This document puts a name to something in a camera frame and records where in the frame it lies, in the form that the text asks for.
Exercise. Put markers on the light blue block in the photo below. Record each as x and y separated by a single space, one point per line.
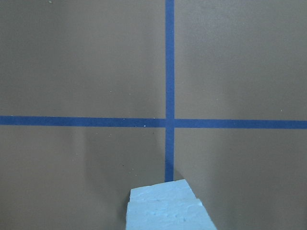
173 190
182 214

